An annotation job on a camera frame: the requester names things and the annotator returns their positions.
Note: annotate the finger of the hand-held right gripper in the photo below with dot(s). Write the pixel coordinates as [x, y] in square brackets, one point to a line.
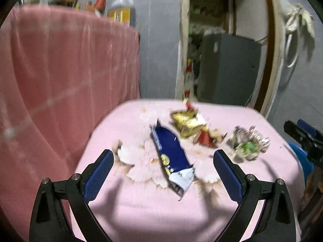
[306, 127]
[296, 132]

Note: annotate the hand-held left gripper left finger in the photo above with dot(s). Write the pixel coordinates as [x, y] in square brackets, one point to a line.
[101, 174]

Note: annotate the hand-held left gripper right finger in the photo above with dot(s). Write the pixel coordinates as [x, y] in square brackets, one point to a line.
[227, 174]

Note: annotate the blue plastic bucket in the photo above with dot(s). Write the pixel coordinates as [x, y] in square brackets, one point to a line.
[300, 161]

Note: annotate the red snack wrapper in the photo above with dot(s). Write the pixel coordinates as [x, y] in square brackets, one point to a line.
[204, 138]

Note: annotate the blue snack wrapper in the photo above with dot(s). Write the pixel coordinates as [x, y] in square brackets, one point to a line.
[169, 146]

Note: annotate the crumpled silver green wrapper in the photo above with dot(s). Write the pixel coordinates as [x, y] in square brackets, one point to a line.
[247, 143]

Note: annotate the yellow snack wrapper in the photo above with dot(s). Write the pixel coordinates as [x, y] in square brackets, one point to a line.
[186, 123]

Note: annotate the pink floral tablecloth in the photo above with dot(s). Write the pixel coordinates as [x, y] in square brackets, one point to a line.
[151, 214]

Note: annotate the red and white sack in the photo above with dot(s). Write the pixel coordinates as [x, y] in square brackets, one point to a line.
[188, 78]

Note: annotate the white hanging rag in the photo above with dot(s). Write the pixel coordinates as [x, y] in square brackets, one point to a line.
[301, 17]

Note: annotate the red checked cloth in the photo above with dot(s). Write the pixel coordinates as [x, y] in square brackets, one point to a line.
[63, 68]

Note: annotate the large oil bottle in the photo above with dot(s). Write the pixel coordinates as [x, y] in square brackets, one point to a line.
[121, 12]

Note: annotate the red cup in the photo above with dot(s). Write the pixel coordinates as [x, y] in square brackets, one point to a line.
[100, 3]

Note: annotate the wooden door frame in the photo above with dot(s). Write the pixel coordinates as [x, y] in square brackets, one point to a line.
[183, 55]

